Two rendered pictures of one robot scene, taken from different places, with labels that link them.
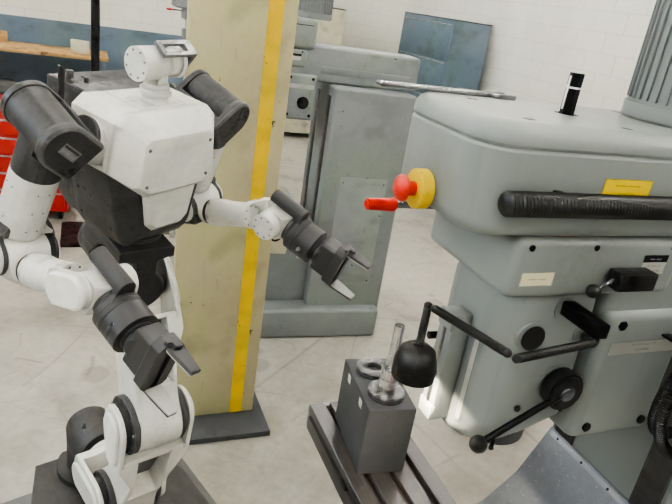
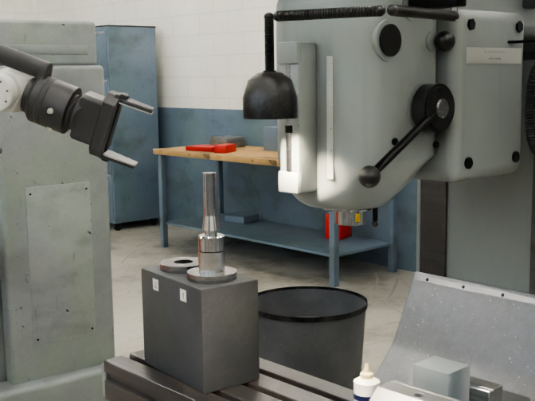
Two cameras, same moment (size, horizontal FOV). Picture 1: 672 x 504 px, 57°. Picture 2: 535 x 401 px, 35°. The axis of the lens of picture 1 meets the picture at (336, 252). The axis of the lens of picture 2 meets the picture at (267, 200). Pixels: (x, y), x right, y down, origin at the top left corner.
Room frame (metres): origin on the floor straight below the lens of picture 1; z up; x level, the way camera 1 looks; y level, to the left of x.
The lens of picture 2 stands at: (-0.19, 0.21, 1.50)
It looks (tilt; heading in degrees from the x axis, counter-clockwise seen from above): 8 degrees down; 342
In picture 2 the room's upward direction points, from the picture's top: 1 degrees counter-clockwise
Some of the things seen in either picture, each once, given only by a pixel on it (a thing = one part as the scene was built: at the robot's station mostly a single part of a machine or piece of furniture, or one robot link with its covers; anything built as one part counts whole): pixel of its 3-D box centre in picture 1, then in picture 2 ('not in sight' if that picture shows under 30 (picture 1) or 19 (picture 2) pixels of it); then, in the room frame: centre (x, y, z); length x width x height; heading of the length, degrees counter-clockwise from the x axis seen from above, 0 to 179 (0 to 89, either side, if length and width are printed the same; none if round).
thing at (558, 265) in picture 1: (551, 239); not in sight; (1.00, -0.36, 1.68); 0.34 x 0.24 x 0.10; 114
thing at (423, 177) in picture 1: (419, 188); not in sight; (0.90, -0.11, 1.76); 0.06 x 0.02 x 0.06; 24
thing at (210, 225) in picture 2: (395, 346); (210, 204); (1.26, -0.17, 1.28); 0.03 x 0.03 x 0.11
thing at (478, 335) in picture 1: (473, 332); (333, 13); (0.81, -0.22, 1.58); 0.17 x 0.01 x 0.01; 42
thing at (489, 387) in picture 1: (502, 346); (352, 97); (0.99, -0.32, 1.47); 0.21 x 0.19 x 0.32; 24
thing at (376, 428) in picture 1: (373, 411); (198, 318); (1.31, -0.16, 1.06); 0.22 x 0.12 x 0.20; 17
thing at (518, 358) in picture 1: (556, 350); (424, 13); (0.80, -0.34, 1.58); 0.17 x 0.01 x 0.01; 122
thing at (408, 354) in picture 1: (416, 359); (270, 94); (0.88, -0.16, 1.48); 0.07 x 0.07 x 0.06
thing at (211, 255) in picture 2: (388, 380); (211, 255); (1.26, -0.17, 1.19); 0.05 x 0.05 x 0.06
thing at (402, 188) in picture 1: (405, 188); not in sight; (0.89, -0.09, 1.76); 0.04 x 0.03 x 0.04; 24
